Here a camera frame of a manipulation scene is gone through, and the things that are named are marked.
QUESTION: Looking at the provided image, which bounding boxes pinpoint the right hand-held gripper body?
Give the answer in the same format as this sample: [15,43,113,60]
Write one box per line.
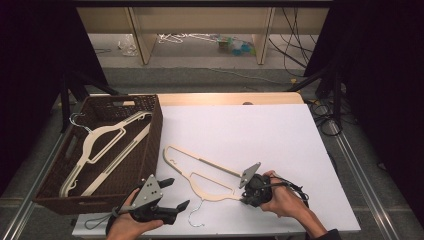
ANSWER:
[238,161,274,208]

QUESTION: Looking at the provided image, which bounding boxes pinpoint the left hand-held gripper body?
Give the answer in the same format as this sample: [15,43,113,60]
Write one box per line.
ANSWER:
[114,173,179,226]

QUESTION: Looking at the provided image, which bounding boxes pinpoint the brown woven basket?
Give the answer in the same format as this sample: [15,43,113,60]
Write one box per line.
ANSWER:
[33,94,164,216]

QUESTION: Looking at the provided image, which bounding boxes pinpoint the person's right hand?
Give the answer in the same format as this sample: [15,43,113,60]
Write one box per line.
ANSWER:
[259,169,314,222]

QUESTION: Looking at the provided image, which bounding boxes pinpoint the person's left hand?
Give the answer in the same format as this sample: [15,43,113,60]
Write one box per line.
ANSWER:
[105,187,165,240]

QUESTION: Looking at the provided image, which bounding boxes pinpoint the black tripod stand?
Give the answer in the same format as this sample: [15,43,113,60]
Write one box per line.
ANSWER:
[283,63,346,130]
[57,64,121,135]

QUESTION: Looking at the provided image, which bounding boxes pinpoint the colourful plastic things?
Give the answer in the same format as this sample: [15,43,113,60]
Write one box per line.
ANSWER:
[216,35,257,58]

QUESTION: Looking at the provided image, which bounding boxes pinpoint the clear plastic bag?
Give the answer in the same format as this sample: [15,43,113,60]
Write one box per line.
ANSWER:
[116,33,139,58]

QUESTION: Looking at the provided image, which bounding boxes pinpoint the black curtain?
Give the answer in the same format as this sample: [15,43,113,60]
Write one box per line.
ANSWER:
[303,0,424,219]
[0,0,109,198]

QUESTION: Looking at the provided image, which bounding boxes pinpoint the beige wooden shelf unit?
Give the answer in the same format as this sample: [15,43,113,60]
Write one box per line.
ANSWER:
[75,6,330,66]

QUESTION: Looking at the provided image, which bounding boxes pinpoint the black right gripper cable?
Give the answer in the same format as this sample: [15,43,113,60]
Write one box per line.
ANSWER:
[270,174,310,205]

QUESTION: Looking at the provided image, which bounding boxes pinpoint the grey left gripper cable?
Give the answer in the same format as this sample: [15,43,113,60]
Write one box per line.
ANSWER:
[83,208,134,232]

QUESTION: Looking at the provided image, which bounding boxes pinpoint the black floor cables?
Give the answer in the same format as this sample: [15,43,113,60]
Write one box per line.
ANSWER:
[307,97,346,138]

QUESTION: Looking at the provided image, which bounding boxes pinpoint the metal floor rail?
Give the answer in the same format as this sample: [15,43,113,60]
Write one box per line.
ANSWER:
[328,119,403,240]
[0,131,68,240]

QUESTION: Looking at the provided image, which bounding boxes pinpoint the white wire hangers on floor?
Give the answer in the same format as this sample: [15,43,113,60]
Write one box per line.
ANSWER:
[156,32,219,45]

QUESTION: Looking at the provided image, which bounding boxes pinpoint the black hanging cables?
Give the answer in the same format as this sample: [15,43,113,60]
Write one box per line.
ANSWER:
[267,7,319,78]

